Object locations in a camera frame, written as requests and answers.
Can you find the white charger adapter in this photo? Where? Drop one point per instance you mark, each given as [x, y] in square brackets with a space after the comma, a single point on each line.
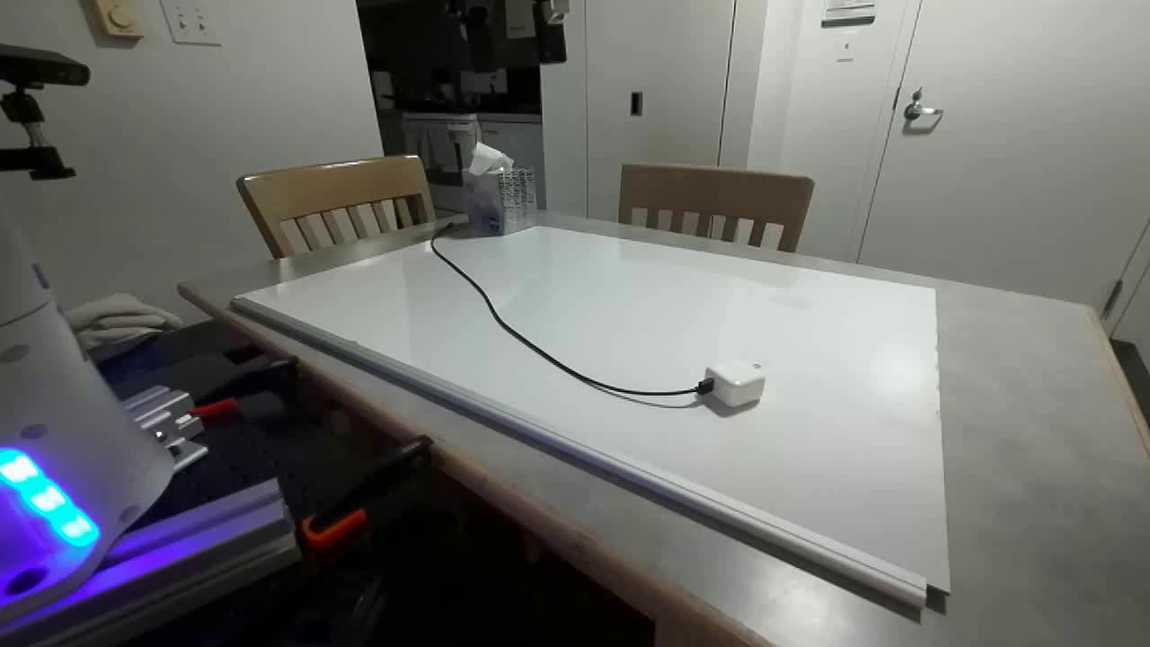
[738, 382]

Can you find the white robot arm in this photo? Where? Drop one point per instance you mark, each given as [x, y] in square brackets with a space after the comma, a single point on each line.
[59, 420]

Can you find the large white board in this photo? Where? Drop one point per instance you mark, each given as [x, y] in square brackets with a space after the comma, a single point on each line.
[720, 301]

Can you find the blue grey tissue box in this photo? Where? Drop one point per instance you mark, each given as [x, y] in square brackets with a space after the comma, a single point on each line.
[490, 208]

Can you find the white tissue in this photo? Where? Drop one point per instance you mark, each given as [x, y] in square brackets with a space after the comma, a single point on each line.
[490, 161]

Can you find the light wooden slat-back chair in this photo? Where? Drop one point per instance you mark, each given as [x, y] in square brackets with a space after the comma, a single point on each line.
[720, 188]
[335, 185]

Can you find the grey door sign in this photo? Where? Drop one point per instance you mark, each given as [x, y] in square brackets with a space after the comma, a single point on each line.
[850, 11]

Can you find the beige folded cloth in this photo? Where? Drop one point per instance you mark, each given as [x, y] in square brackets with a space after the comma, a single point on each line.
[121, 323]

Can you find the beige round thermostat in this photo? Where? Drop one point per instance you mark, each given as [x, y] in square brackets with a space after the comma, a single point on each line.
[117, 19]

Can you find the small black wall switch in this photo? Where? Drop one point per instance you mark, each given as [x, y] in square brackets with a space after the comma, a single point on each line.
[638, 104]

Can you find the silver aluminium mount block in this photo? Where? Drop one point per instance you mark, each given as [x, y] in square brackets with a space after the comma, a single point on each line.
[168, 420]

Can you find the white light switch plate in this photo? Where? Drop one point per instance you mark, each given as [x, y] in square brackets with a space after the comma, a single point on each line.
[193, 25]

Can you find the black camera on stand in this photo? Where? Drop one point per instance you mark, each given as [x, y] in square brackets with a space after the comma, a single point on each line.
[40, 68]

